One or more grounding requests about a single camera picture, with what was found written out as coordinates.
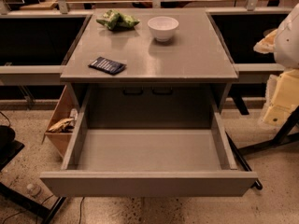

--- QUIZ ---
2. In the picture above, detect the grey top drawer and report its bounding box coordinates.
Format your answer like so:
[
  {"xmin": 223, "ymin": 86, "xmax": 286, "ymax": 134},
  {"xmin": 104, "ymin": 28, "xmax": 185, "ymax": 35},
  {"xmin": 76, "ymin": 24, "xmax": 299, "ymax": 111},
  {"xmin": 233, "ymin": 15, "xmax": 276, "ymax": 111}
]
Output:
[{"xmin": 40, "ymin": 86, "xmax": 257, "ymax": 197}]

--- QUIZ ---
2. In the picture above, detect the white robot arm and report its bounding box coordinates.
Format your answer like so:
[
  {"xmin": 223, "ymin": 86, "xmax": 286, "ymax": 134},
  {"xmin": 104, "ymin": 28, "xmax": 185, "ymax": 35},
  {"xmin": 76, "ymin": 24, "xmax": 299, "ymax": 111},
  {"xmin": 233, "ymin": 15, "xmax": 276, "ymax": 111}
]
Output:
[{"xmin": 253, "ymin": 4, "xmax": 299, "ymax": 126}]

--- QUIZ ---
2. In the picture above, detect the grey drawer cabinet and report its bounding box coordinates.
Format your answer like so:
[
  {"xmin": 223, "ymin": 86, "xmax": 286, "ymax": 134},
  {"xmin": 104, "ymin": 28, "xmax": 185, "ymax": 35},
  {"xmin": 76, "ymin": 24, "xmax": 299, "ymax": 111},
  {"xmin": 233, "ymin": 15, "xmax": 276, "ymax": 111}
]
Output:
[{"xmin": 61, "ymin": 8, "xmax": 238, "ymax": 128}]

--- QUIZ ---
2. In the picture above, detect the dark blue snack packet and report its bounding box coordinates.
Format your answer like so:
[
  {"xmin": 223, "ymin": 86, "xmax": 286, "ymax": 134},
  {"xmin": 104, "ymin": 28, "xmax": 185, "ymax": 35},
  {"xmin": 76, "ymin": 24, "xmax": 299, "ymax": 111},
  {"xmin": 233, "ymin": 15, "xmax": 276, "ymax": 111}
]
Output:
[{"xmin": 89, "ymin": 57, "xmax": 126, "ymax": 75}]

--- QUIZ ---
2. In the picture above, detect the white bowl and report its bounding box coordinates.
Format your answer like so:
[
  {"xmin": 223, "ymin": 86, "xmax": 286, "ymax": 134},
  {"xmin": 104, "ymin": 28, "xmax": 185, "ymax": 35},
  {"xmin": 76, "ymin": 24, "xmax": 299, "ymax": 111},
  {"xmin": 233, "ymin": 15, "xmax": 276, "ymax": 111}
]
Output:
[{"xmin": 148, "ymin": 16, "xmax": 178, "ymax": 42}]

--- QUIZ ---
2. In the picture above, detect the yellow crumpled bag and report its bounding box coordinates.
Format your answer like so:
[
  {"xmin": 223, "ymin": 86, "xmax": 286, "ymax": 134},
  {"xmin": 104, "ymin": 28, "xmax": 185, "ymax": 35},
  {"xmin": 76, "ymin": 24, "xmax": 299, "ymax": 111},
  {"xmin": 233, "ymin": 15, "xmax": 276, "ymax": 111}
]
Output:
[{"xmin": 49, "ymin": 118, "xmax": 74, "ymax": 133}]

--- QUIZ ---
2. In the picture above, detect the wooden side box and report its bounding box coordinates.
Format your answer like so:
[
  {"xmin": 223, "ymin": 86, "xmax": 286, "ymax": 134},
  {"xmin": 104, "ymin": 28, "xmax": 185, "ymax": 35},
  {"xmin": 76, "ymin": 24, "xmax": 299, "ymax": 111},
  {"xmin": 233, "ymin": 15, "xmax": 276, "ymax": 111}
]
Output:
[{"xmin": 45, "ymin": 86, "xmax": 78, "ymax": 157}]

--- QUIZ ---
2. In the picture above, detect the clear plastic bottle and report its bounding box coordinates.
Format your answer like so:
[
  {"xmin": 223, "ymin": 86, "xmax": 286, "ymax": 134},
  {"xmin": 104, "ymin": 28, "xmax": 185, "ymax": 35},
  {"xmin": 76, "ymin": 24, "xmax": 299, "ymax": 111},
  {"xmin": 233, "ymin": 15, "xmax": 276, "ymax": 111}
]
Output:
[{"xmin": 26, "ymin": 183, "xmax": 41, "ymax": 197}]

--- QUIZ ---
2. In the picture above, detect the black stand leg right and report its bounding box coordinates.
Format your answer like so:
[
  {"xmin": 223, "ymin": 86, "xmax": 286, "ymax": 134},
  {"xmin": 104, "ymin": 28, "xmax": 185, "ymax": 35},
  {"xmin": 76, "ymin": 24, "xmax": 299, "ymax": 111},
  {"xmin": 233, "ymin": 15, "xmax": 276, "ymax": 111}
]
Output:
[{"xmin": 226, "ymin": 93, "xmax": 299, "ymax": 191}]

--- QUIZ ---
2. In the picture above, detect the black stand leg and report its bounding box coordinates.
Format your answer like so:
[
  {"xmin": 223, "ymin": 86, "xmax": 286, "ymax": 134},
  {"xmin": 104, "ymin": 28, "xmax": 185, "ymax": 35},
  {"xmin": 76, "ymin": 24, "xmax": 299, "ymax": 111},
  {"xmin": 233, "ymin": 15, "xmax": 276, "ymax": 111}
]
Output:
[
  {"xmin": 0, "ymin": 141, "xmax": 65, "ymax": 224},
  {"xmin": 226, "ymin": 93, "xmax": 299, "ymax": 191}
]

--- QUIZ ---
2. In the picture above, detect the black stand leg left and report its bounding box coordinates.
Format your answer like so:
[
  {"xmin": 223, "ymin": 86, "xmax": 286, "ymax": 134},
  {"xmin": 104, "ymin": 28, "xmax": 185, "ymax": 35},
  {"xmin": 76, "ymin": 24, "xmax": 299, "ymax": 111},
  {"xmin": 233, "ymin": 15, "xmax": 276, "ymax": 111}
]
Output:
[{"xmin": 0, "ymin": 141, "xmax": 65, "ymax": 224}]

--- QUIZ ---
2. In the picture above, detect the black floor cable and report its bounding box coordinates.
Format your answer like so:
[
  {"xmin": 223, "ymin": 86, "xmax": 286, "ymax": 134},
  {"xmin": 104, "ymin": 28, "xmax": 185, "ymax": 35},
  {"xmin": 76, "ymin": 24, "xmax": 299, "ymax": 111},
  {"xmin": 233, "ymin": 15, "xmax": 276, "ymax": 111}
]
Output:
[{"xmin": 78, "ymin": 197, "xmax": 86, "ymax": 224}]

